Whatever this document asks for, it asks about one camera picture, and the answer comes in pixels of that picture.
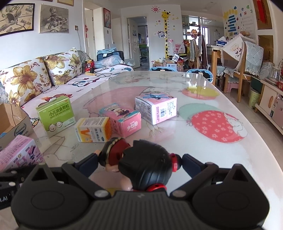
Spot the pink patterned toy box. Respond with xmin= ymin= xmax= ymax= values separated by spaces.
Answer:
xmin=0 ymin=135 xmax=45 ymax=173

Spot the orange white medicine box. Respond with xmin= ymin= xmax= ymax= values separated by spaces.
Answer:
xmin=74 ymin=117 xmax=112 ymax=143

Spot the black-haired doll figure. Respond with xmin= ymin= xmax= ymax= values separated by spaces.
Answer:
xmin=96 ymin=137 xmax=182 ymax=192

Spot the pink anime girl box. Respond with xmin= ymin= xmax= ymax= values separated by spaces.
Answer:
xmin=99 ymin=103 xmax=142 ymax=138

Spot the green medicine box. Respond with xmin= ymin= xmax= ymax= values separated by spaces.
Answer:
xmin=36 ymin=96 xmax=76 ymax=137

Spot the open cardboard box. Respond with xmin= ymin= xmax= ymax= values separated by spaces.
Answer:
xmin=0 ymin=103 xmax=34 ymax=150

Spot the white pink barcode box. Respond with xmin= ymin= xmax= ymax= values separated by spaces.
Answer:
xmin=135 ymin=92 xmax=177 ymax=125

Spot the sofa with cartoon cover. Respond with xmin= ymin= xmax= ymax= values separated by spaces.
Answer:
xmin=21 ymin=64 xmax=134 ymax=127

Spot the green waste bin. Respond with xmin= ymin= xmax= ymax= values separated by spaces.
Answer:
xmin=249 ymin=89 xmax=261 ymax=108

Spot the pink plastic stool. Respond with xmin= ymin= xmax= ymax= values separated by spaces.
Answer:
xmin=224 ymin=82 xmax=238 ymax=93

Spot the grey green cushion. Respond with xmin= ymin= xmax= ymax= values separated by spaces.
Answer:
xmin=0 ymin=83 xmax=9 ymax=104

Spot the white tv cabinet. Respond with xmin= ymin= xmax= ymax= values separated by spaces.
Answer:
xmin=255 ymin=80 xmax=282 ymax=133

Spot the red snack box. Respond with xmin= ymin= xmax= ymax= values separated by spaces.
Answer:
xmin=85 ymin=59 xmax=95 ymax=73

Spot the floral cushion far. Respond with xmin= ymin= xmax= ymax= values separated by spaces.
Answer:
xmin=44 ymin=48 xmax=82 ymax=86

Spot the floral cushion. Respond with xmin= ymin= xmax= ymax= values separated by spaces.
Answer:
xmin=1 ymin=57 xmax=52 ymax=106
xmin=44 ymin=48 xmax=82 ymax=86

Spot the floral cushion middle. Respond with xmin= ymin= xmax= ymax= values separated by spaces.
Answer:
xmin=1 ymin=57 xmax=52 ymax=106

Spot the tilted cardboard box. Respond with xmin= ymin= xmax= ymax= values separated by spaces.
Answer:
xmin=221 ymin=35 xmax=244 ymax=69

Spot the wooden chair with cover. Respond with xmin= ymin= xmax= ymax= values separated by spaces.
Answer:
xmin=225 ymin=34 xmax=264 ymax=103

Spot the grey portrait poster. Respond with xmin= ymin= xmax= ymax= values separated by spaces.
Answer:
xmin=39 ymin=4 xmax=69 ymax=34

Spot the red framed picture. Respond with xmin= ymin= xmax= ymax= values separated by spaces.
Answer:
xmin=103 ymin=8 xmax=111 ymax=29

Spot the giraffe height chart sticker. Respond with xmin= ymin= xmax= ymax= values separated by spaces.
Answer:
xmin=162 ymin=10 xmax=170 ymax=59

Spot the black framed cartoon picture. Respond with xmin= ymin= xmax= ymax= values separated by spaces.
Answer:
xmin=0 ymin=3 xmax=35 ymax=36

